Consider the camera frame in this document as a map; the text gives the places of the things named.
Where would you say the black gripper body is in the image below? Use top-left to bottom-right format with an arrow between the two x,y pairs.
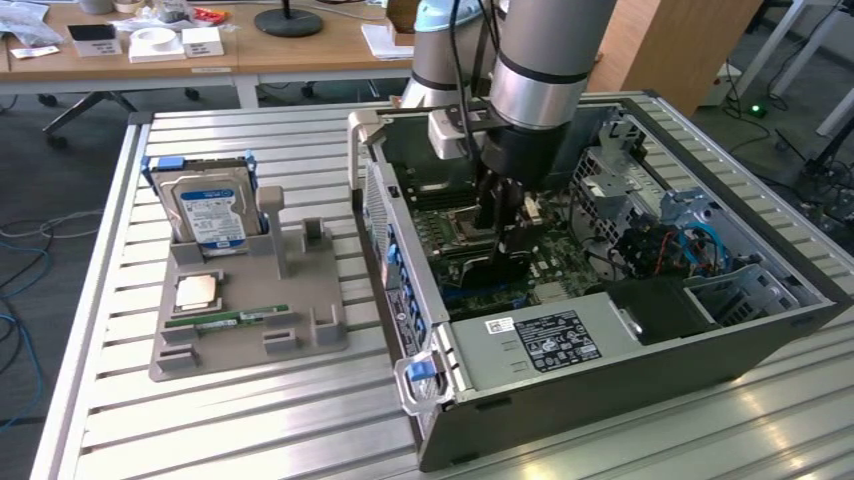
477,124 -> 569,194

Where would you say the black graphics card silver bracket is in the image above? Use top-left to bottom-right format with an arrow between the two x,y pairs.
444,227 -> 539,304

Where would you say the metal socket cover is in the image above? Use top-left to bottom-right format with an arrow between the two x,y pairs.
519,192 -> 545,226

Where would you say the CPU socket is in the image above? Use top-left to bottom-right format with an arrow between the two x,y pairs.
449,205 -> 499,247

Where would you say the green motherboard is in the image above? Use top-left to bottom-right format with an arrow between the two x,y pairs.
392,164 -> 625,322

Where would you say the green RAM stick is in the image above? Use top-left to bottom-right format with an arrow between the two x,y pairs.
436,243 -> 539,271
162,304 -> 293,331

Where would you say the silver perforated drive cage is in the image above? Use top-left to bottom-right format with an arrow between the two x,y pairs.
569,107 -> 676,252

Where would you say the grey power supply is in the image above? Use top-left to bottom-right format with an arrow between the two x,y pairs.
449,292 -> 643,395

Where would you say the stack of white papers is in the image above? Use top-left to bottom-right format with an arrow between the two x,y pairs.
359,22 -> 415,62

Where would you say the white floor box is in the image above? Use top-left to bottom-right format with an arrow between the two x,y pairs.
696,62 -> 746,115

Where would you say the wooden cabinet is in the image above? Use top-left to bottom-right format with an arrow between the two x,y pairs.
585,0 -> 766,117

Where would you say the brown cardboard box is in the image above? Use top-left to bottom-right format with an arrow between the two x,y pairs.
384,0 -> 419,35

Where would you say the dark grey open PC case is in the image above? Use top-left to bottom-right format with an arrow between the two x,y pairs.
345,97 -> 840,474

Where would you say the wooden desk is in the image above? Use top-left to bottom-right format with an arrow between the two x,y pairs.
0,0 -> 240,97
236,0 -> 605,109

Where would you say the grey parts rack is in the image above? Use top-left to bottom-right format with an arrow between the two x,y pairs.
145,185 -> 349,385

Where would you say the silver disk bay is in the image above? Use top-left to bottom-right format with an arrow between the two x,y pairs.
683,263 -> 803,330

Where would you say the silver hard disk blue carrier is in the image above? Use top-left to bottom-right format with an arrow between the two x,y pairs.
138,148 -> 262,260

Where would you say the black round lamp base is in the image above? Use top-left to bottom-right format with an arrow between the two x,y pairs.
252,0 -> 327,39

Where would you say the copper-toned CPU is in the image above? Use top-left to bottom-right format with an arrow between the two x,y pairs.
172,274 -> 220,311

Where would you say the white labelled box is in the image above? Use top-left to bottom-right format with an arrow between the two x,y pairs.
180,25 -> 225,59

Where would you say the white flat box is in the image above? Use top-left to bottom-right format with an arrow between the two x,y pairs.
128,39 -> 186,65

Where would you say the white tape roll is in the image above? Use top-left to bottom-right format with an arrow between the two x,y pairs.
130,27 -> 176,52

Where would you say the black-topped white box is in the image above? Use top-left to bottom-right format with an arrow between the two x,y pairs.
65,23 -> 124,58

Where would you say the white card with red print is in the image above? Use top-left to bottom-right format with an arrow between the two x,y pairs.
8,44 -> 61,60

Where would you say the clear plastic bag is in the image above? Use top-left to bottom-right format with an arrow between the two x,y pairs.
0,2 -> 66,47

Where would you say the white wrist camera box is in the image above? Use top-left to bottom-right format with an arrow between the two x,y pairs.
428,108 -> 495,160

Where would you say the light blue wire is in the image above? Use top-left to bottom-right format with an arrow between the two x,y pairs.
684,218 -> 729,275

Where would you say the clear handle with blue tab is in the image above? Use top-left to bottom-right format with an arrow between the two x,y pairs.
392,349 -> 456,416

